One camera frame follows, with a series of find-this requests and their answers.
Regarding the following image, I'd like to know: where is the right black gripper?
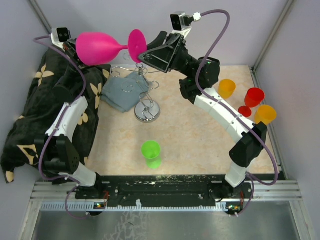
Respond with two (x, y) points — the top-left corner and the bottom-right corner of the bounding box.
(129, 32), (196, 79)

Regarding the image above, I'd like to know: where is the pink plastic wine glass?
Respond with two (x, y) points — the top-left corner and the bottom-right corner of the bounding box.
(75, 29), (147, 66)

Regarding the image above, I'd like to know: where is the green plastic wine glass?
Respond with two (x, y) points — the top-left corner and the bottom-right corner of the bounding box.
(141, 140), (162, 169)

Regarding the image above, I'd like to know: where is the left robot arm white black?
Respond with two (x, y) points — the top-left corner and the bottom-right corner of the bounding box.
(34, 38), (104, 199)

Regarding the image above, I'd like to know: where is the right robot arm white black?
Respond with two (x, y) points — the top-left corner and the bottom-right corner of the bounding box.
(137, 31), (267, 198)

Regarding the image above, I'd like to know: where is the chrome wine glass rack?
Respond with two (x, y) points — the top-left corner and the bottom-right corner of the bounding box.
(111, 63), (161, 123)

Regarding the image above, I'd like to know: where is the orange wine glass rear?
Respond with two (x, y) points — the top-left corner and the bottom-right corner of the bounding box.
(218, 79), (236, 99)

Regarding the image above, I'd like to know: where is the orange wine glass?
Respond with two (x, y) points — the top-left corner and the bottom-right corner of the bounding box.
(254, 104), (277, 126)
(218, 79), (236, 99)

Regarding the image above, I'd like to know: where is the red plastic wine glass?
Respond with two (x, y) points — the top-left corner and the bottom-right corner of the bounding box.
(238, 87), (265, 118)

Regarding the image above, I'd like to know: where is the orange wine glass front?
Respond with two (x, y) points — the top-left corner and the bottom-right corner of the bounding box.
(254, 104), (277, 126)

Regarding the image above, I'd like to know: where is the grey folded cloth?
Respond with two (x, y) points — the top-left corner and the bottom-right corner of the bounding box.
(100, 72), (149, 113)

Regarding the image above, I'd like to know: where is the black floral blanket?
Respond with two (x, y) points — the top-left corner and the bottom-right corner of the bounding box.
(0, 49), (111, 184)

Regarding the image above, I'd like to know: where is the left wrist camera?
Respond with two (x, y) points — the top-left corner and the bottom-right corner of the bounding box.
(50, 27), (71, 48)

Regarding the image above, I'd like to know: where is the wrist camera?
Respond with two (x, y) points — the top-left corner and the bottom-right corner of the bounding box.
(50, 27), (71, 48)
(170, 11), (194, 31)

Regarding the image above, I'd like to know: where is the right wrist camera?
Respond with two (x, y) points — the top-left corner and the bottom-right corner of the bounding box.
(170, 11), (194, 31)

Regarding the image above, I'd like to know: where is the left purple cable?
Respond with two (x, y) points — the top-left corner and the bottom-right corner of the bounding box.
(33, 36), (91, 221)

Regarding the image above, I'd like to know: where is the purple cable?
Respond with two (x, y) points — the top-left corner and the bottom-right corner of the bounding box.
(194, 9), (280, 217)
(33, 36), (91, 221)

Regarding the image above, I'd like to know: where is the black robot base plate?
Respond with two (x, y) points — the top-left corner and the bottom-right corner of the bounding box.
(75, 174), (252, 208)

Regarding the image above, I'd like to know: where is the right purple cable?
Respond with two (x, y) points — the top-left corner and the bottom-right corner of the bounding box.
(194, 9), (280, 217)

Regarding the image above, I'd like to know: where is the white slotted cable duct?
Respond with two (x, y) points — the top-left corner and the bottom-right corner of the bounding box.
(39, 201), (230, 212)

